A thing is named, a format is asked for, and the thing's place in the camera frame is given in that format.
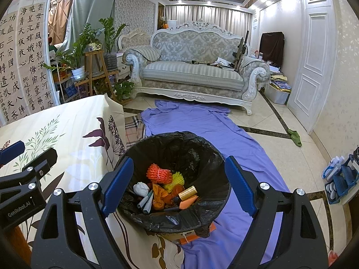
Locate white panelled door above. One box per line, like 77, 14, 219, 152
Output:
286, 0, 337, 135

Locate grey storage box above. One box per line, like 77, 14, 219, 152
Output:
264, 82, 291, 105

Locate toy rifle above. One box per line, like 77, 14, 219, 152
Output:
233, 30, 250, 72

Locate white metal rack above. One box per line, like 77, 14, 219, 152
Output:
52, 62, 79, 103

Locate plaid cloth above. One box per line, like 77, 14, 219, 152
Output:
123, 113, 146, 146

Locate ornate grey white sofa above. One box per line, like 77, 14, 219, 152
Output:
123, 20, 270, 115

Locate dark cloth covered object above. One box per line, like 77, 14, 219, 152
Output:
258, 32, 285, 68

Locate white tissue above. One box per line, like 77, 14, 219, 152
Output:
133, 183, 150, 197

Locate floral cream tablecloth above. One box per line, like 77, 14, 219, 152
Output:
0, 95, 186, 269

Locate gold label bottle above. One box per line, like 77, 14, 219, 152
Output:
179, 185, 198, 201

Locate orange wrapper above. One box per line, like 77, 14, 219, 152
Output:
179, 197, 198, 210

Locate striped grey throw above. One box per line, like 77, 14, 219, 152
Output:
132, 46, 160, 62

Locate small potted plant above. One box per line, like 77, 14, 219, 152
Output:
114, 80, 135, 103

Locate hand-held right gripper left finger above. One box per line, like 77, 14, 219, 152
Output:
31, 157, 135, 269

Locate calligraphy paper wall hanging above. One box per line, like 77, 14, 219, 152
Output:
0, 0, 54, 126

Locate brown curtain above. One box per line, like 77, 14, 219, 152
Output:
48, 0, 73, 45

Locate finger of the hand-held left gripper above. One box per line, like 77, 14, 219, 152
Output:
0, 147, 58, 202
0, 141, 26, 165

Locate purple sheet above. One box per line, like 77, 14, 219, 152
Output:
140, 99, 292, 269

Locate blue slipper rack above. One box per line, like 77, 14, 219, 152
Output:
321, 146, 359, 205

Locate orange foam fruit net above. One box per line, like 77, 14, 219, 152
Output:
146, 164, 173, 184

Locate black bag lined trash bin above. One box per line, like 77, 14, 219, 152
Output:
114, 131, 232, 245

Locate ornate white armchair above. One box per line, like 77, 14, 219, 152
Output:
118, 28, 153, 52

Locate pile of magazines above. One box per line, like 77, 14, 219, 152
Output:
209, 57, 236, 69

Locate wooden plant stand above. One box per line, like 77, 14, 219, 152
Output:
74, 51, 120, 101

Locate yellow foam fruit net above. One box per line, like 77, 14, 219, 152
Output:
164, 173, 185, 192

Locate grey blue drape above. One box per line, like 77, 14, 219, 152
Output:
66, 0, 120, 51

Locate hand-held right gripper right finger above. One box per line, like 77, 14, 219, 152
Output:
224, 156, 328, 269

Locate tall plant in dark pot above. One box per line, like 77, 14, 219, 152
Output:
99, 17, 127, 70

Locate leafy plant in white pot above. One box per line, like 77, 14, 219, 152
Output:
55, 24, 100, 82

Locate beige striped window curtain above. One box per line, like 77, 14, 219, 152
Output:
165, 4, 253, 38

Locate white side cabinet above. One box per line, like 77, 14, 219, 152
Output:
116, 57, 131, 76

